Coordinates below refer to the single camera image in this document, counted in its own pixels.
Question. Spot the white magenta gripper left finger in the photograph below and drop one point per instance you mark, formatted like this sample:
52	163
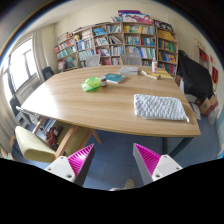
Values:
75	167

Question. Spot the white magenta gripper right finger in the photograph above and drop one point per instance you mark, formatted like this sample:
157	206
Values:
153	166

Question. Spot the white waffle towel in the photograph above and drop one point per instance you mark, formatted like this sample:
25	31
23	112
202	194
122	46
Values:
155	107

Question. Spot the yellow-green armchair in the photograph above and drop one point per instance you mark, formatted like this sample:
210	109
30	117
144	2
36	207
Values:
70	140

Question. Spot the brown bag on chair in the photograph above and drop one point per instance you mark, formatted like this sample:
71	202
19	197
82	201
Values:
52	136

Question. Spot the wooden table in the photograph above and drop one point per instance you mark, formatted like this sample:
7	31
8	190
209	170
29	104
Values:
110	108

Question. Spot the cardboard box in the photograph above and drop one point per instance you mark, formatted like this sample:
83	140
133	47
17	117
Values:
208	105

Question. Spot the small dark jar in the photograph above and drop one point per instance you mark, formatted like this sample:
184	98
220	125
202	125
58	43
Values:
103	81

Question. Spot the yellow book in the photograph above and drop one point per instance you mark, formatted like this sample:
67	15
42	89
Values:
164	74

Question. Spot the teal book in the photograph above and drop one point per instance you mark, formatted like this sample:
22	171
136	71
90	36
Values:
114	78

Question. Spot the black cloth covered object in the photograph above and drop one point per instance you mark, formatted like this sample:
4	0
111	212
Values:
196	78

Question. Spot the grey box of papers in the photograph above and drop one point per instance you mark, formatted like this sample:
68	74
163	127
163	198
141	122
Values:
128	70

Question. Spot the dark office chair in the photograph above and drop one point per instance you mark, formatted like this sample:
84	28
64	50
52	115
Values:
47	73

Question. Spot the clear spray bottle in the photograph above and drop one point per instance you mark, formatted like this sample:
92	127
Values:
154	65

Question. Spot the grey mesh chair left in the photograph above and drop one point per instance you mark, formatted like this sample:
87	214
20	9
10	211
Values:
93	60

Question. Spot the grey mesh chair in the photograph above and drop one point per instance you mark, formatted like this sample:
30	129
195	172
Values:
131	58
93	60

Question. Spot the grey mesh chair right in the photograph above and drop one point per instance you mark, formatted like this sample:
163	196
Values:
131	58

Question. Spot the window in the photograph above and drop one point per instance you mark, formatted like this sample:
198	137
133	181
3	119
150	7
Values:
19	68

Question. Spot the large wooden bookshelf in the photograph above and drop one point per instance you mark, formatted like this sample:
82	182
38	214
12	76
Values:
110	40

